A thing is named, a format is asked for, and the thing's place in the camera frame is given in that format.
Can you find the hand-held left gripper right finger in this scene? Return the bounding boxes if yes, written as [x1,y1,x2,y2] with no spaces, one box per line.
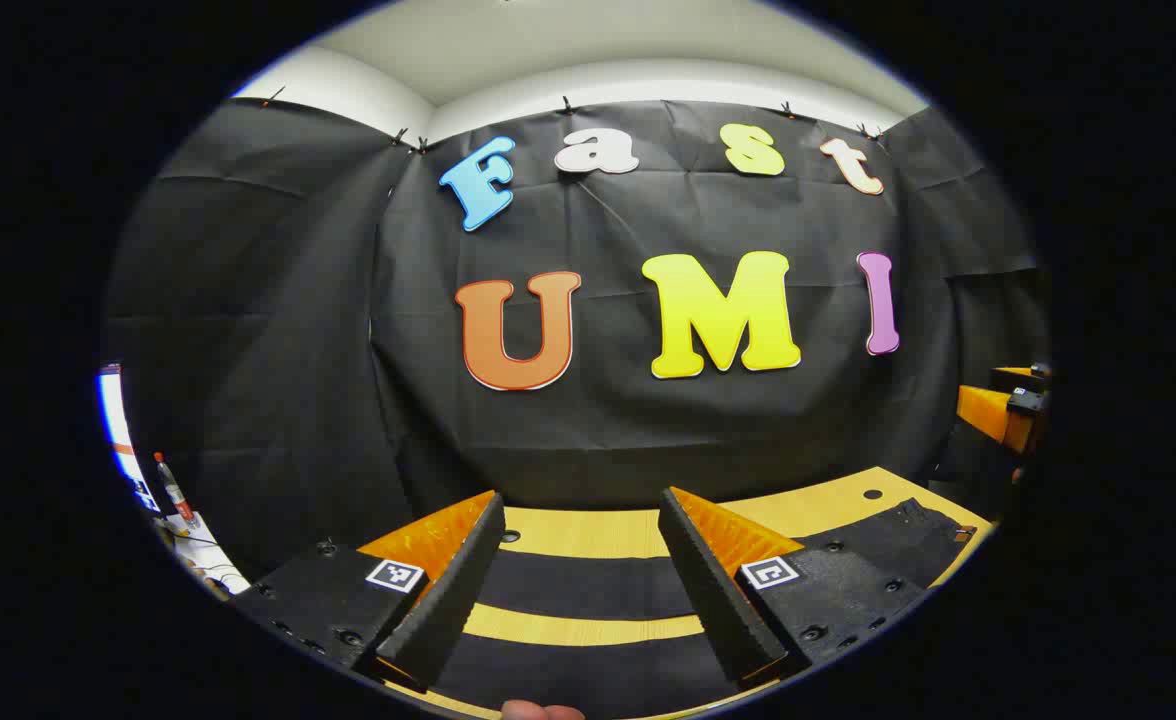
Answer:
[658,486,927,686]

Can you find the black backdrop cloth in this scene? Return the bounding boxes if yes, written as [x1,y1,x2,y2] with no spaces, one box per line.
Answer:
[103,97,1049,581]

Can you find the black jeans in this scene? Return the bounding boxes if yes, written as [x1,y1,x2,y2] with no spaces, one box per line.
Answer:
[388,498,979,717]

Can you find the white desk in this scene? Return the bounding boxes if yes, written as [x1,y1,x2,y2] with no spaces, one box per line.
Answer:
[143,500,251,599]

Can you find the red cap plastic bottle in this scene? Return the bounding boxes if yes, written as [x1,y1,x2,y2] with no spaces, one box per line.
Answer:
[153,452,197,527]

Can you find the bright white screen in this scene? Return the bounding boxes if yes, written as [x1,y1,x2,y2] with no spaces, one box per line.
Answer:
[98,365,161,513]

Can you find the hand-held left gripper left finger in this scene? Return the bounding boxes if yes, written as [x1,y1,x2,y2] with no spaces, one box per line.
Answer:
[231,489,507,693]

